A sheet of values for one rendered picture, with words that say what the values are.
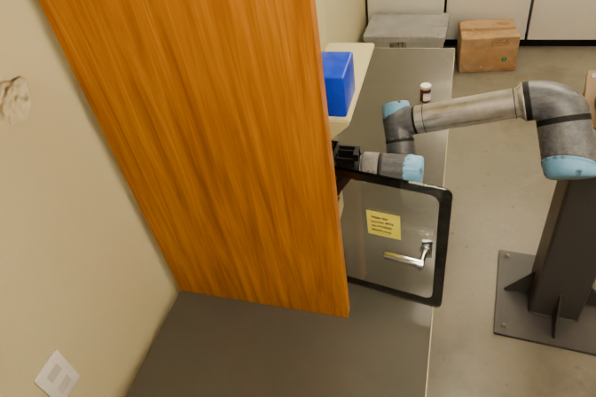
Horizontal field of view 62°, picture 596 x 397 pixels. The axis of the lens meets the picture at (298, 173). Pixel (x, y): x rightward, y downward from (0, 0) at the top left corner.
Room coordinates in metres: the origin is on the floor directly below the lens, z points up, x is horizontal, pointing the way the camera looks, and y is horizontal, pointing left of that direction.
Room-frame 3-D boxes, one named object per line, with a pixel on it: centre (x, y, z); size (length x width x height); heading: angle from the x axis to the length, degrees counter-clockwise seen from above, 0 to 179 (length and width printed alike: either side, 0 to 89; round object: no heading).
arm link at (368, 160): (0.94, -0.18, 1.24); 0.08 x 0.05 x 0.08; 158
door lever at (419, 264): (0.68, -0.20, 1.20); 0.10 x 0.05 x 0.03; 58
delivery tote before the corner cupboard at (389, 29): (3.51, -1.02, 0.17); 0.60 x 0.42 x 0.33; 66
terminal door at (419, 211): (0.74, -0.16, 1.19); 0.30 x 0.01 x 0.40; 58
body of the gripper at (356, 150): (0.97, -0.11, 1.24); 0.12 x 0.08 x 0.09; 68
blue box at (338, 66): (0.86, -0.09, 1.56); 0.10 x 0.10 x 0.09; 68
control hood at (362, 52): (0.95, -0.12, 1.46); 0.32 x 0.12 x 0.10; 158
